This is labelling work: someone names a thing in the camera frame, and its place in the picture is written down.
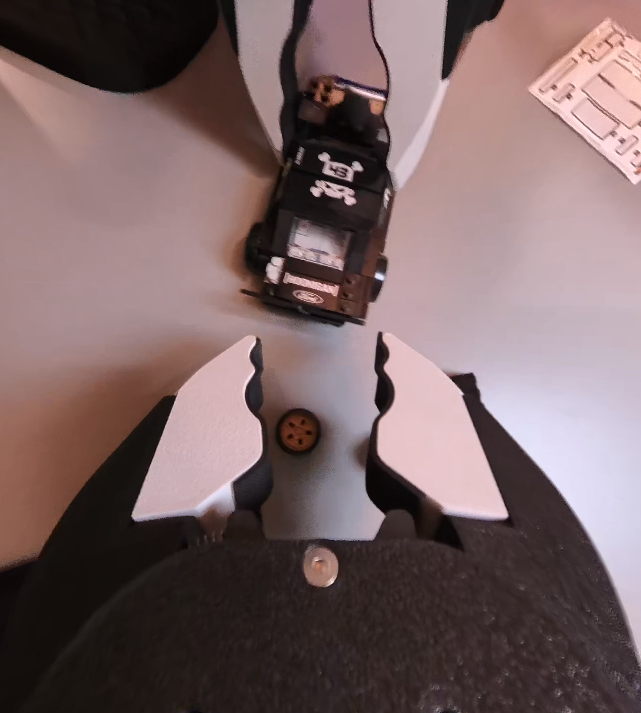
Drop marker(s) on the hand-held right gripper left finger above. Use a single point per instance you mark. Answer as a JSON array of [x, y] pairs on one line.
[[203, 446]]

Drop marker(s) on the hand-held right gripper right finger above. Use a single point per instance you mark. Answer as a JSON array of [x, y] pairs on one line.
[[437, 446]]

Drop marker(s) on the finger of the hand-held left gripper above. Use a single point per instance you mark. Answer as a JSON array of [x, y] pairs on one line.
[[262, 56], [418, 67]]

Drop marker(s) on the black lego wheel gold hub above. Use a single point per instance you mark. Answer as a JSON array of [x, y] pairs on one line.
[[298, 432]]

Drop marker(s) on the black lego car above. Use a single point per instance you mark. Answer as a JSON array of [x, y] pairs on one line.
[[320, 240]]

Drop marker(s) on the white sticker sheet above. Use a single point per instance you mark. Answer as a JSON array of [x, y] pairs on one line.
[[610, 95]]

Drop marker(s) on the black dimpled wrist rest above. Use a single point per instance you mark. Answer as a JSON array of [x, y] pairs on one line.
[[75, 39]]

